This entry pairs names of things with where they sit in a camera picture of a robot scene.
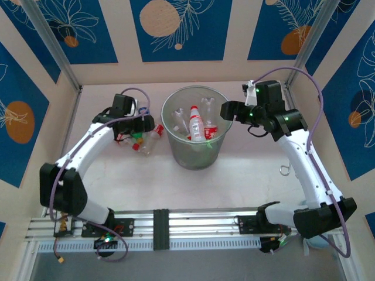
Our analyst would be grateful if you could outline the white slotted cable duct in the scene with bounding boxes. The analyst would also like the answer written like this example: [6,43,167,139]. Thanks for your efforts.
[37,237,262,253]

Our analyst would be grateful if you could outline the black centre rail bracket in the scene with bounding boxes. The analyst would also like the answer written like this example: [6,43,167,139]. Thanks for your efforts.
[152,208,170,252]

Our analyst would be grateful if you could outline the small clear cola bottle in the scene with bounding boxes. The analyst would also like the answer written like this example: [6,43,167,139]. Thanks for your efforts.
[201,97,220,142]

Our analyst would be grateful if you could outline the aluminium corner post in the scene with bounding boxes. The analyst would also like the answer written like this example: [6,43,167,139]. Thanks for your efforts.
[19,0,83,94]
[284,0,344,90]

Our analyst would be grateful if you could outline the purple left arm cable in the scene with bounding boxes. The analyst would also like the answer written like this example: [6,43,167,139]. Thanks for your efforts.
[48,87,152,262]

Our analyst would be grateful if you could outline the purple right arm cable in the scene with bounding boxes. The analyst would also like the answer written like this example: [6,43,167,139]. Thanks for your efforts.
[253,66,352,259]

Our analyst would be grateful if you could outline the red wire yellow connector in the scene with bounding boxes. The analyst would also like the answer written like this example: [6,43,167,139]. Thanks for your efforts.
[54,237,66,265]

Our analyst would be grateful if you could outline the black terminal block orange connectors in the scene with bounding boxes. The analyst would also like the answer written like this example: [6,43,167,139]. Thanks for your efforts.
[53,210,73,237]

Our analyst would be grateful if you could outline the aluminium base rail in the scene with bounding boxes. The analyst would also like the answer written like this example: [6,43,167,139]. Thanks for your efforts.
[25,206,348,254]

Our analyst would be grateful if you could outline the grey mesh waste bin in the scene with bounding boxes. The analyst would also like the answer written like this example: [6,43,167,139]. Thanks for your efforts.
[160,85,234,171]

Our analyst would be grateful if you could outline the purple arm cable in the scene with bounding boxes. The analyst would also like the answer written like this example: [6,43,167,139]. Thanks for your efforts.
[48,87,152,262]
[253,66,352,259]

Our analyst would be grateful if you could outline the small bottle red label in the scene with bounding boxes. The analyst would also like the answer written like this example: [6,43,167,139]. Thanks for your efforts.
[115,132,140,150]

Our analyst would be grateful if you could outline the clear bottle red white blue label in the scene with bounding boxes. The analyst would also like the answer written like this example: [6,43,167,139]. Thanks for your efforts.
[139,123,164,156]

